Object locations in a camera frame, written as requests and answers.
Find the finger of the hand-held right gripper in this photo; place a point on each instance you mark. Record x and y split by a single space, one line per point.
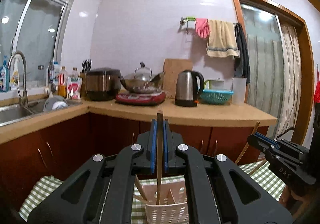
266 137
257 142

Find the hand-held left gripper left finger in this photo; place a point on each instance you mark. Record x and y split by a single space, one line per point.
154 146

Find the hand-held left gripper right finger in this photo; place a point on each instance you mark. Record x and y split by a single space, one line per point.
166 146

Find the pink perforated utensil holder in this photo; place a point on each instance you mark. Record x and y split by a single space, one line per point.
170 214

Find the red induction cooker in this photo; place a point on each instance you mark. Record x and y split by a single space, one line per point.
140 98

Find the translucent white container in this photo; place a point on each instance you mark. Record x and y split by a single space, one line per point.
239 91

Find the wooden kitchen counter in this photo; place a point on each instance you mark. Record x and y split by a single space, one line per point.
212 113

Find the stainless steel electric kettle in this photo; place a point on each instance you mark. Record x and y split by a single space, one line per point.
186 88

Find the metal wok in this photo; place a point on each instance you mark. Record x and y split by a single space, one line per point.
140 86

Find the teal plastic colander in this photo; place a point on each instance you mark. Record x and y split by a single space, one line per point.
216 96

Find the beige curtain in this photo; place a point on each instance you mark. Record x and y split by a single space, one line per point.
290 76

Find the red hanging bag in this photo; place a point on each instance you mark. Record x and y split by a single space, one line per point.
317 88

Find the white green container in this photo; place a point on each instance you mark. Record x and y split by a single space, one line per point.
215 84

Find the glass wok lid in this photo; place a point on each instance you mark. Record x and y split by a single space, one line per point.
143 73

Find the wooden cutting board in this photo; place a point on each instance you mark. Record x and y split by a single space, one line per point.
175 68

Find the dark rice cooker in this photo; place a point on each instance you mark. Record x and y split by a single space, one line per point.
102 86

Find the red brown kitchen cabinets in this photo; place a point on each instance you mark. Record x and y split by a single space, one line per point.
75 143

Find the dark hanging cloth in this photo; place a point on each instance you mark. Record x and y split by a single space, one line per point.
242 53

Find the knife block with scissors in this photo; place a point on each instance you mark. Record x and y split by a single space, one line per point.
83 81

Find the pink white packet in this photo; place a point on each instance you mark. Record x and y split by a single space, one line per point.
74 90

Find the yellow towel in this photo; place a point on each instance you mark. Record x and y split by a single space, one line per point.
222 41

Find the clear bottle with yellow cap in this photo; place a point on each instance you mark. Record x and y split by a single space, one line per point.
75 73

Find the white dishes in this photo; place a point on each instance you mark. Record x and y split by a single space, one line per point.
55 104

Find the yellow oil bottle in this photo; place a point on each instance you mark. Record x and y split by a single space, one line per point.
62 86

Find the small metal faucet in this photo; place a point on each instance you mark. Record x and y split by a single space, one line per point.
51 83

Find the pink rubber gloves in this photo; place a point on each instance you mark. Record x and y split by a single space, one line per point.
202 28

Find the metal towel rack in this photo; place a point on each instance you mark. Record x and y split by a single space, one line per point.
186 20

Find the tall curved metal faucet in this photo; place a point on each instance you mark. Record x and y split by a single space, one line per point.
23 88

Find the stainless steel sink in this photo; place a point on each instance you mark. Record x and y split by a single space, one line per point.
15 113

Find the white spray bottle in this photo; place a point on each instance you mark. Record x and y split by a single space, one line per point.
14 76

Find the blue dish soap bottle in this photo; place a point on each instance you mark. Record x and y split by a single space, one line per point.
3 78

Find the sliding glass window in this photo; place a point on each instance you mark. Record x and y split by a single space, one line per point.
37 26

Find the wooden door frame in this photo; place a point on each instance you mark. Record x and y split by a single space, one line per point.
308 76

